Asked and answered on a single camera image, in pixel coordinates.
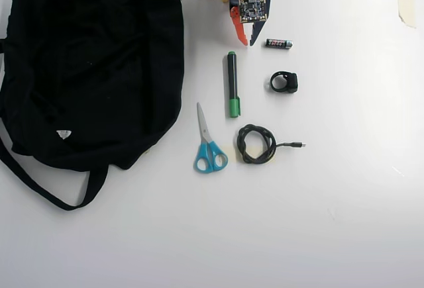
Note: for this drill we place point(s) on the navy gripper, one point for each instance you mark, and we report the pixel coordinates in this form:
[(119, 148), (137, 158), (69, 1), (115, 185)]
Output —
[(241, 34)]

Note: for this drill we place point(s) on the green black marker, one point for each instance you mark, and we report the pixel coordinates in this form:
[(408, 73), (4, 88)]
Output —
[(233, 79)]

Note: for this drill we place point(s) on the black fabric bag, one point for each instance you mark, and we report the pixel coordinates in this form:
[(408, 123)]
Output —
[(92, 69)]

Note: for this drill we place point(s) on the black aa battery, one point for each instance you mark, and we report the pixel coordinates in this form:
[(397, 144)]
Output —
[(278, 43)]

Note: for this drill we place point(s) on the beige masking tape strip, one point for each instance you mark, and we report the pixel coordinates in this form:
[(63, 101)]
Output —
[(406, 6)]

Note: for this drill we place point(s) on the camera circuit board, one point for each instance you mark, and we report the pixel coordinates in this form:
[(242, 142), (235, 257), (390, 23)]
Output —
[(251, 10)]

